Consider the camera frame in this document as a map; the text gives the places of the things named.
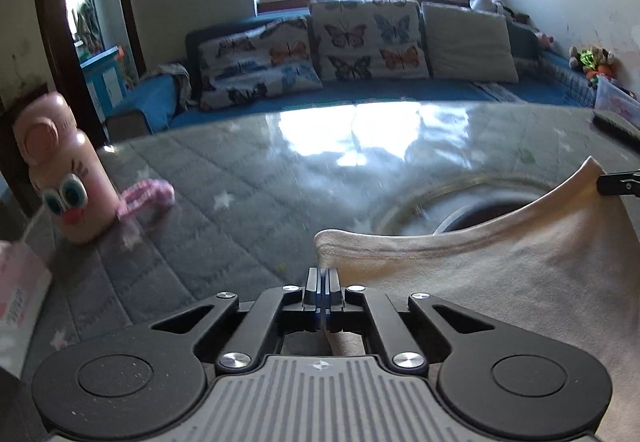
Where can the pink tissue box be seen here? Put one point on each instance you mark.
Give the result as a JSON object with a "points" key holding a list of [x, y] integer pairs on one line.
{"points": [[24, 283]]}

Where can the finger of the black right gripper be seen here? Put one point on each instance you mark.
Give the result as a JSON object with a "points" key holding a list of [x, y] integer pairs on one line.
{"points": [[619, 184]]}

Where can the white plush toy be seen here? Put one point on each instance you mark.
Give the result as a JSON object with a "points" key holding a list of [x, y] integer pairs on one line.
{"points": [[488, 6]]}

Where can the pink plush toy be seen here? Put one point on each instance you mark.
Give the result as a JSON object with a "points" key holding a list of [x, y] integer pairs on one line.
{"points": [[545, 41]]}

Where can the pile of stuffed toys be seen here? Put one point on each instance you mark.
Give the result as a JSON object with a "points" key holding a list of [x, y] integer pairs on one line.
{"points": [[594, 62]]}

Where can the cream shirt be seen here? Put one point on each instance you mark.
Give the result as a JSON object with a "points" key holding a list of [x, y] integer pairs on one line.
{"points": [[565, 266]]}

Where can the black remote control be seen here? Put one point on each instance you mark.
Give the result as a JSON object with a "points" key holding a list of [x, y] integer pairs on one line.
{"points": [[615, 129]]}

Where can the pink cartoon water bottle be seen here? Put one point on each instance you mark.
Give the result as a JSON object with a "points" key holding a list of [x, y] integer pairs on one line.
{"points": [[65, 170]]}

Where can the grey cloth on sofa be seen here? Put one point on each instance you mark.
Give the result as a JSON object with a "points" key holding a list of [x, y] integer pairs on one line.
{"points": [[181, 78]]}

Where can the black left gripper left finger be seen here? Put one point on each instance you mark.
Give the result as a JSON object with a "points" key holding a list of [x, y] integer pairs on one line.
{"points": [[310, 298]]}

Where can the plain beige pillow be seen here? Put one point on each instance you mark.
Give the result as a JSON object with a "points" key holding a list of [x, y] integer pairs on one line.
{"points": [[462, 44]]}

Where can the grey quilted star tablecloth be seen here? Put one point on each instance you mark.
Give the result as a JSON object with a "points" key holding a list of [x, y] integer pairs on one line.
{"points": [[253, 193]]}

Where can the left butterfly pillow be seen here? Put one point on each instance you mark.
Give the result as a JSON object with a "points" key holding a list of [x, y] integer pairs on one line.
{"points": [[265, 62]]}

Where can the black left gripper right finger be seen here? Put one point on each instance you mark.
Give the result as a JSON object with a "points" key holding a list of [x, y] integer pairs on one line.
{"points": [[332, 297]]}

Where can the clear plastic storage bin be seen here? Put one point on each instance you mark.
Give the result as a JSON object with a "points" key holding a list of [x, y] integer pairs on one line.
{"points": [[611, 98]]}

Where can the right butterfly pillow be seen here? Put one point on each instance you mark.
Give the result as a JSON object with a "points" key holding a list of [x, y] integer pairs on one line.
{"points": [[368, 39]]}

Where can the blue sofa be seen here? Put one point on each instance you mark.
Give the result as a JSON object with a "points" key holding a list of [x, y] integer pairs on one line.
{"points": [[544, 79]]}

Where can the butterfly pillow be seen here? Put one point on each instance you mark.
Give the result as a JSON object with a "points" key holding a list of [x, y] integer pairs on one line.
{"points": [[368, 39], [265, 62]]}

